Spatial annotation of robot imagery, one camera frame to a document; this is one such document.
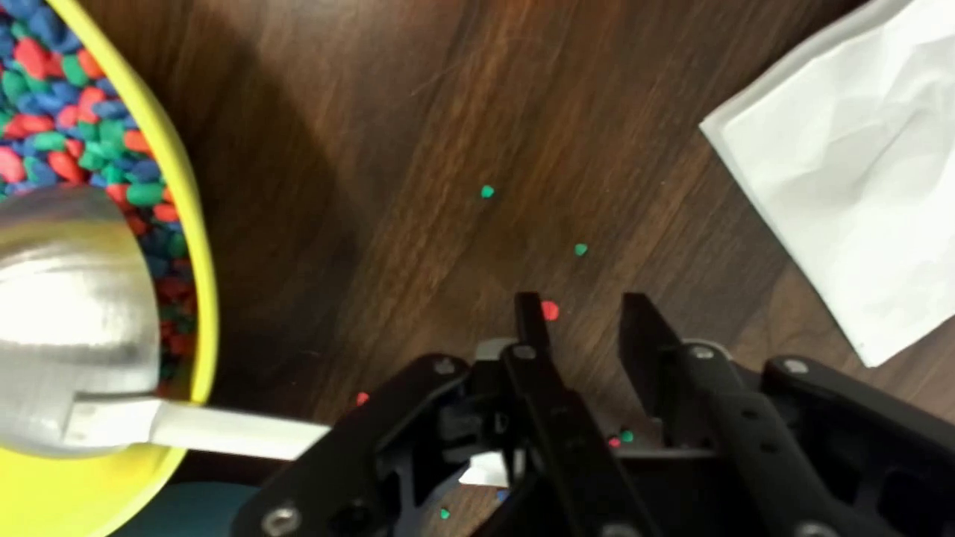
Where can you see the yellow bowl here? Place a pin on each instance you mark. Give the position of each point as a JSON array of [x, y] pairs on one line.
[[196, 250]]

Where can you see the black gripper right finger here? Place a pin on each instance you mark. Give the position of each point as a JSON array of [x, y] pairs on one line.
[[735, 448]]

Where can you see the white paper napkin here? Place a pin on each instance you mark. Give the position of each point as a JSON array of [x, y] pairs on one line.
[[855, 159]]

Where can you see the blue bowl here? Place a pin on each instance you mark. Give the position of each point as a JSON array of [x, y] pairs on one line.
[[188, 508]]

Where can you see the metal ladle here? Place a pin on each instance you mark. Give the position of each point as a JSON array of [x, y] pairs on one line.
[[71, 329]]

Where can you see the green cereal crumb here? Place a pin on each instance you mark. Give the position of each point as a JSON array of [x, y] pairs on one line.
[[629, 438], [444, 516], [488, 192], [579, 250]]

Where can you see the colourful cereal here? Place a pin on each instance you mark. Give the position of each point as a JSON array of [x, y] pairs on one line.
[[78, 110]]

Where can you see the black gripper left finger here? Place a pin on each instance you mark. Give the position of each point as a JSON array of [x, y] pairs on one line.
[[557, 438]]

